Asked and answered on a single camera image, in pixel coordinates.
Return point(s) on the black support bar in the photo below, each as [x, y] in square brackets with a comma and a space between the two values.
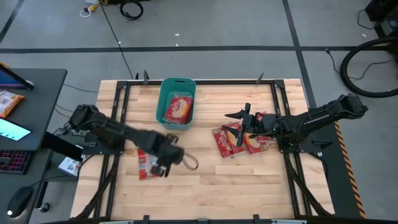
[62, 146]

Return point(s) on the white printed box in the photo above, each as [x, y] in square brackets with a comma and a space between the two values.
[70, 166]

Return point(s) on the orange snack bag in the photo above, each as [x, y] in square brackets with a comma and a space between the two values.
[7, 102]

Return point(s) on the black desk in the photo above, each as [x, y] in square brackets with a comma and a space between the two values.
[43, 102]

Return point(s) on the black keyboard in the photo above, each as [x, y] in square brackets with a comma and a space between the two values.
[15, 161]

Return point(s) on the black hazard-striped platform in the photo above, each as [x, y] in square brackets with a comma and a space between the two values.
[339, 174]

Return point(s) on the black computer mouse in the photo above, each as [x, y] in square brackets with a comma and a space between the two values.
[18, 200]

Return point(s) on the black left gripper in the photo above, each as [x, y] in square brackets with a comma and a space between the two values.
[168, 152]

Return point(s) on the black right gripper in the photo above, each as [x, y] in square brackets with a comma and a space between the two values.
[264, 124]

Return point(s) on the black monitor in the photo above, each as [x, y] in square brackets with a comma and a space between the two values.
[9, 79]

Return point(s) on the teal plastic basket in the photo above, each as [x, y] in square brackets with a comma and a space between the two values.
[178, 82]

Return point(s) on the black aluminium table frame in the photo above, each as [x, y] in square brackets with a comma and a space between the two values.
[217, 82]

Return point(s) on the black caster wheel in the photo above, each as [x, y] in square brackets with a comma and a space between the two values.
[45, 207]

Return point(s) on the tablet with bright screen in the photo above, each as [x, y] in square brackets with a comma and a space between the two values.
[12, 129]

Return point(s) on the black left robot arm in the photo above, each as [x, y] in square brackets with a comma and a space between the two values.
[109, 130]

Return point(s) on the black equipment case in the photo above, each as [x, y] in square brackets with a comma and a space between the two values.
[385, 18]

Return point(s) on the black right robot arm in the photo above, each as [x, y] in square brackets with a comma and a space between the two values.
[326, 115]

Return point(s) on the red popcorn bag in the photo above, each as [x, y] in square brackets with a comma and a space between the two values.
[143, 165]
[260, 117]
[231, 140]
[220, 144]
[255, 144]
[178, 109]

